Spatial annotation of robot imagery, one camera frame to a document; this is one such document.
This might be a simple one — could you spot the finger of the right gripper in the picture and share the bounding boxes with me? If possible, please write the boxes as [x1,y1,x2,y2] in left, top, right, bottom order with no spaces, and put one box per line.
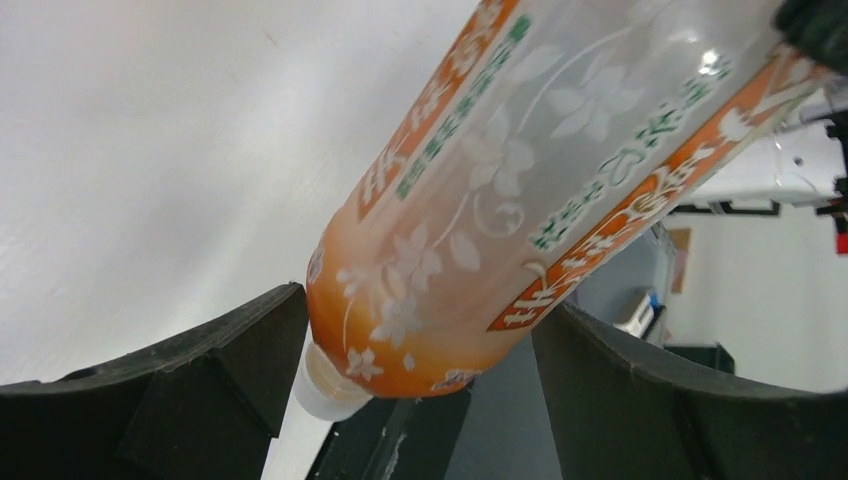
[774,0,847,75]

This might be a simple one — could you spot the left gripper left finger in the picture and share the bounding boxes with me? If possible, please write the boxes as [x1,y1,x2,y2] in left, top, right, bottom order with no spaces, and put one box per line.
[1,283,308,479]

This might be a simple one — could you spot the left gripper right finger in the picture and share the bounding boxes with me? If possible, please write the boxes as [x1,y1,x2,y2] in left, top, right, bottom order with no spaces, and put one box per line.
[532,304,847,479]

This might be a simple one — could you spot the orange drink bottle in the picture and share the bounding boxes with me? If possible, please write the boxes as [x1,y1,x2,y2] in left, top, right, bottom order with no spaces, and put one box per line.
[293,1,845,421]

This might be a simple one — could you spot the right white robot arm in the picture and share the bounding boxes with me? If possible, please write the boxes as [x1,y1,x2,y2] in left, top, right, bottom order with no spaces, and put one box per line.
[676,1,847,256]

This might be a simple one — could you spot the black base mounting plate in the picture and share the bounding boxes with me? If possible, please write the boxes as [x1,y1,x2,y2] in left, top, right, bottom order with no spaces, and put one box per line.
[306,388,472,480]

